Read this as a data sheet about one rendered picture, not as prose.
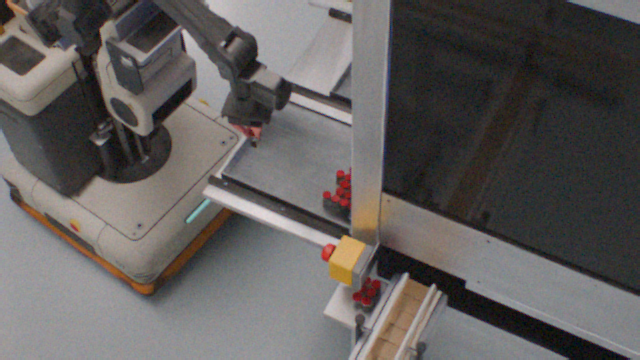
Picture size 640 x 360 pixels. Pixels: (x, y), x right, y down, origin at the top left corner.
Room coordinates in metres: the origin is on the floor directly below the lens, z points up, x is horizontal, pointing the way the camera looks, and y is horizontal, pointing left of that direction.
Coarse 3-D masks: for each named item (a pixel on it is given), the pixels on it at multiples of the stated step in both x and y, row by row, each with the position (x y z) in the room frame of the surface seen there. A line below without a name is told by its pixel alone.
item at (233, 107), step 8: (232, 96) 1.19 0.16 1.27; (224, 104) 1.21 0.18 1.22; (232, 104) 1.21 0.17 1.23; (240, 104) 1.18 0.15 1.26; (248, 104) 1.17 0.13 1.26; (256, 104) 1.18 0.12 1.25; (224, 112) 1.19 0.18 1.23; (232, 112) 1.19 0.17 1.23; (240, 112) 1.18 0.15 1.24; (248, 112) 1.17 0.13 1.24; (256, 112) 1.18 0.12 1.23; (264, 112) 1.18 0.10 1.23; (256, 120) 1.16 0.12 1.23; (264, 120) 1.16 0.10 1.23
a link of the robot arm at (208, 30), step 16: (160, 0) 1.25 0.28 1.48; (176, 0) 1.24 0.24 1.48; (192, 0) 1.25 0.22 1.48; (176, 16) 1.24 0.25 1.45; (192, 16) 1.22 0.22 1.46; (208, 16) 1.23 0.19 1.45; (192, 32) 1.22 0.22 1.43; (208, 32) 1.20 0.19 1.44; (224, 32) 1.21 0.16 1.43; (240, 32) 1.22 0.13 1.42; (208, 48) 1.19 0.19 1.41; (224, 48) 1.19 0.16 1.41; (240, 48) 1.19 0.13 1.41; (256, 48) 1.21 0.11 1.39; (240, 64) 1.17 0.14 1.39
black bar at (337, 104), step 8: (288, 80) 1.55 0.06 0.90; (296, 88) 1.53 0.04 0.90; (304, 88) 1.52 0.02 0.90; (304, 96) 1.51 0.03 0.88; (312, 96) 1.50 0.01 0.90; (320, 96) 1.50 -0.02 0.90; (328, 96) 1.49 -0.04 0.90; (328, 104) 1.48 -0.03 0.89; (336, 104) 1.47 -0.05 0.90; (344, 104) 1.47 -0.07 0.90
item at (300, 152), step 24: (288, 120) 1.44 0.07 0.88; (312, 120) 1.43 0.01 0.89; (240, 144) 1.34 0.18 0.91; (264, 144) 1.37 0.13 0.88; (288, 144) 1.36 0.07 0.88; (312, 144) 1.36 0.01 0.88; (336, 144) 1.35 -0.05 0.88; (240, 168) 1.30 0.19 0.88; (264, 168) 1.29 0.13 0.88; (288, 168) 1.29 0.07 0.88; (312, 168) 1.29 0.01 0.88; (336, 168) 1.28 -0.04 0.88; (264, 192) 1.20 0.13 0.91; (288, 192) 1.22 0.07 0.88; (312, 192) 1.22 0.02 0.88; (312, 216) 1.14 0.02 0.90; (336, 216) 1.15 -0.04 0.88
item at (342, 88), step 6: (348, 66) 1.58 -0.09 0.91; (342, 72) 1.56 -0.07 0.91; (348, 72) 1.58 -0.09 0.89; (342, 78) 1.55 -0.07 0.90; (348, 78) 1.57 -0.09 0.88; (336, 84) 1.52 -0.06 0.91; (342, 84) 1.55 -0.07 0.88; (348, 84) 1.55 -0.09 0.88; (330, 90) 1.50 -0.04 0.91; (336, 90) 1.52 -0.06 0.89; (342, 90) 1.53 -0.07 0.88; (348, 90) 1.53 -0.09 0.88; (330, 96) 1.50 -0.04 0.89; (336, 96) 1.49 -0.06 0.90; (342, 96) 1.48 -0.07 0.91; (348, 96) 1.50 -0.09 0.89; (348, 102) 1.47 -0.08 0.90
